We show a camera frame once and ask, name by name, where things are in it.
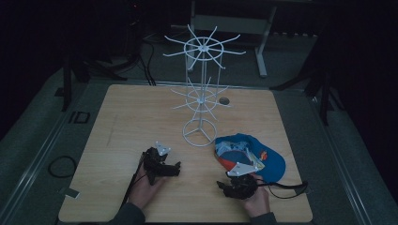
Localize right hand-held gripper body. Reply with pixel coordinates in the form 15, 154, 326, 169
226, 161, 261, 201

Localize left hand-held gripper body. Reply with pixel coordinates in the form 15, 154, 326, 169
142, 141, 173, 186

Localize blue baseball cap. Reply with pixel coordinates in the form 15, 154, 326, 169
214, 133, 287, 184

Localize white wire display rack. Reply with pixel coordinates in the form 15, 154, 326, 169
162, 23, 247, 148

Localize person's right hand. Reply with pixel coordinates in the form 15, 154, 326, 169
243, 173, 271, 218

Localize person's left hand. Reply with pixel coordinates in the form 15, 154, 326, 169
128, 162, 167, 210

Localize black tripod stand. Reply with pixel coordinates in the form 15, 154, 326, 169
60, 51, 129, 113
269, 66, 345, 127

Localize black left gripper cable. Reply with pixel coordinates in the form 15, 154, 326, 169
119, 155, 148, 211

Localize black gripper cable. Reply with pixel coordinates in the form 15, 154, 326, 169
257, 180, 310, 201
119, 155, 148, 211

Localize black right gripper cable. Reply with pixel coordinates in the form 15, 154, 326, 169
257, 180, 310, 201

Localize black rectangular floor frame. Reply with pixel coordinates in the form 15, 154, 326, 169
68, 110, 92, 125

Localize black floor cables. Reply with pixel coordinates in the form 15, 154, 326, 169
136, 34, 158, 87

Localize black cable loop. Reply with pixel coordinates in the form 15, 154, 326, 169
47, 155, 79, 179

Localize white metal desk frame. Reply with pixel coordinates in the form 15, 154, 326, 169
187, 0, 314, 79

